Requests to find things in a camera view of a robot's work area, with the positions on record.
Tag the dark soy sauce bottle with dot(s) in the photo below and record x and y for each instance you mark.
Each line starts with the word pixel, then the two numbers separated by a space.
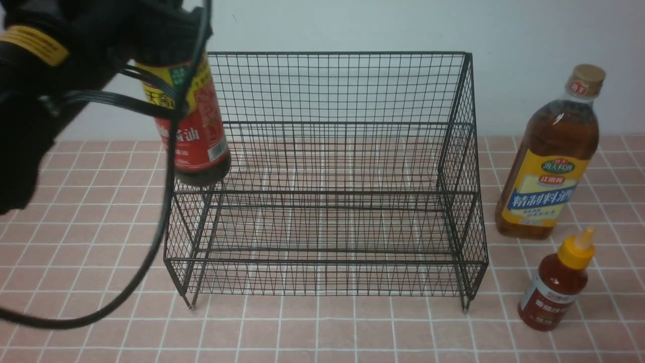
pixel 202 155

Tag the black wire mesh shelf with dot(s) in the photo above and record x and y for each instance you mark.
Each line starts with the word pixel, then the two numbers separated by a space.
pixel 353 173

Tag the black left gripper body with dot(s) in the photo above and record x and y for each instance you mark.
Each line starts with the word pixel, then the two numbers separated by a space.
pixel 58 56

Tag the amber cooking wine bottle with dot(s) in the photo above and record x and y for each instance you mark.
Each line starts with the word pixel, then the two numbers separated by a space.
pixel 560 139

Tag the red ketchup squeeze bottle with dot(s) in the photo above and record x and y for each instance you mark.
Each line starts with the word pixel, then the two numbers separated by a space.
pixel 558 282

